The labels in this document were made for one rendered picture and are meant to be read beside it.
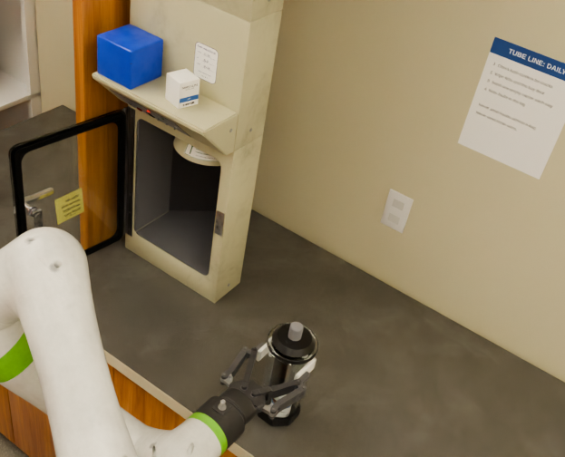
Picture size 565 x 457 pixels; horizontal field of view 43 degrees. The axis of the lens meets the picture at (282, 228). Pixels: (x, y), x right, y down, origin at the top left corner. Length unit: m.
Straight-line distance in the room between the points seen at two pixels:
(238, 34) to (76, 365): 0.75
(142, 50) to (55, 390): 0.78
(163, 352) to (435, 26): 0.99
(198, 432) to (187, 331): 0.52
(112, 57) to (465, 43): 0.78
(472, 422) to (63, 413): 1.05
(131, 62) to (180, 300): 0.65
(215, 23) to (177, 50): 0.13
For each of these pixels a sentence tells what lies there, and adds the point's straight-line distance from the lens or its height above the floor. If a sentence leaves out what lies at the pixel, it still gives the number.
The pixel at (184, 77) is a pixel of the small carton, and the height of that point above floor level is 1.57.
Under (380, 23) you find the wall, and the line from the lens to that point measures 1.81.
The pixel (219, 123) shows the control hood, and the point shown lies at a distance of 1.51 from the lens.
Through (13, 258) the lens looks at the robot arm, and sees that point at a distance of 1.13.
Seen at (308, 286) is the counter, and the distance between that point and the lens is 2.00.
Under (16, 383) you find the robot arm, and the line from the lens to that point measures 1.28.
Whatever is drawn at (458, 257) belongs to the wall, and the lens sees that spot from 1.96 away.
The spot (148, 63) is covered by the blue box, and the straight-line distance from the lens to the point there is 1.61.
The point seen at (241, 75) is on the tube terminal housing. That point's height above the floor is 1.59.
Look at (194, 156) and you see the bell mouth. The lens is 1.72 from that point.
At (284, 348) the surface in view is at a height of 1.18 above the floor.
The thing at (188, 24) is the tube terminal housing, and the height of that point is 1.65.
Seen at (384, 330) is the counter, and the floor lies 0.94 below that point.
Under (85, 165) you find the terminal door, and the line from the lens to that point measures 1.77.
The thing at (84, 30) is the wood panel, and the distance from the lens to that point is 1.68.
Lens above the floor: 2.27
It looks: 38 degrees down
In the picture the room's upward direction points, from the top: 11 degrees clockwise
